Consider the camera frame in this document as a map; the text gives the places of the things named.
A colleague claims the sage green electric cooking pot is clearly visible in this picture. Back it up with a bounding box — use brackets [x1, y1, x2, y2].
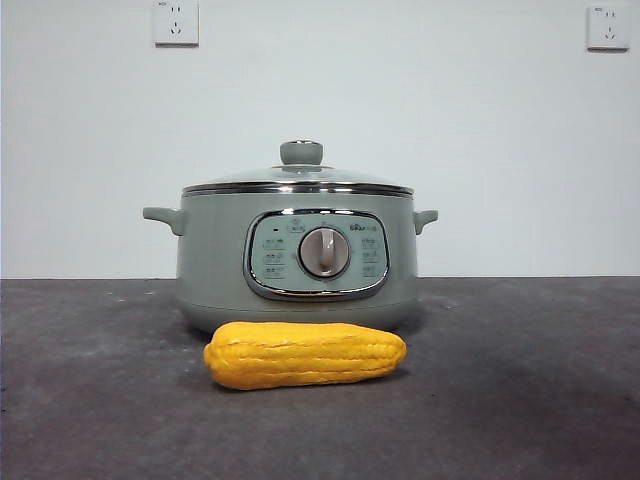
[142, 189, 440, 344]

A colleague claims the yellow corn cob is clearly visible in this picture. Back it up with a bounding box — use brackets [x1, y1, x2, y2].
[203, 321, 409, 392]

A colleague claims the white wall socket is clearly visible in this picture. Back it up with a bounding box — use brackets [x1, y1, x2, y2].
[153, 0, 200, 49]
[585, 4, 631, 53]

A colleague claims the glass lid with green knob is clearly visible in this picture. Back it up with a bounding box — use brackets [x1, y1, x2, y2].
[180, 140, 415, 197]

